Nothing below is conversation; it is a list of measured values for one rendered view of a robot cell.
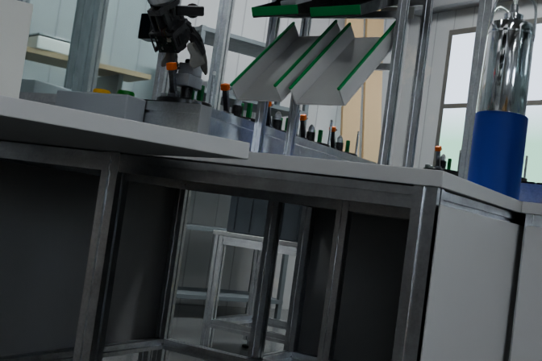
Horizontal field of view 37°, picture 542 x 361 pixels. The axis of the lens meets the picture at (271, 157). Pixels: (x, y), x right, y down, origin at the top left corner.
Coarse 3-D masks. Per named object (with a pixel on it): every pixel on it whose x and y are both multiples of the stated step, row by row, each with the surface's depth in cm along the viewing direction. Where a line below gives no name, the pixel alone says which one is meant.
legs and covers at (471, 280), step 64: (0, 192) 250; (64, 192) 275; (128, 192) 306; (256, 192) 315; (320, 192) 155; (384, 192) 150; (0, 256) 252; (64, 256) 278; (128, 256) 309; (448, 256) 152; (512, 256) 205; (0, 320) 255; (64, 320) 281; (128, 320) 313; (448, 320) 156; (512, 320) 213
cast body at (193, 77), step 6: (186, 60) 202; (180, 66) 202; (186, 66) 201; (180, 72) 202; (186, 72) 201; (192, 72) 200; (198, 72) 203; (180, 78) 200; (186, 78) 199; (192, 78) 201; (198, 78) 203; (180, 84) 200; (186, 84) 199; (192, 84) 201; (198, 84) 203
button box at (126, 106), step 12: (60, 96) 188; (72, 96) 187; (84, 96) 185; (96, 96) 184; (108, 96) 182; (120, 96) 180; (132, 96) 183; (72, 108) 186; (84, 108) 185; (96, 108) 183; (108, 108) 182; (120, 108) 180; (132, 108) 181; (144, 108) 185
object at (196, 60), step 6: (192, 42) 197; (192, 48) 197; (192, 54) 196; (198, 54) 198; (204, 54) 198; (192, 60) 196; (198, 60) 198; (204, 60) 199; (192, 66) 196; (198, 66) 198; (204, 66) 200; (204, 72) 201
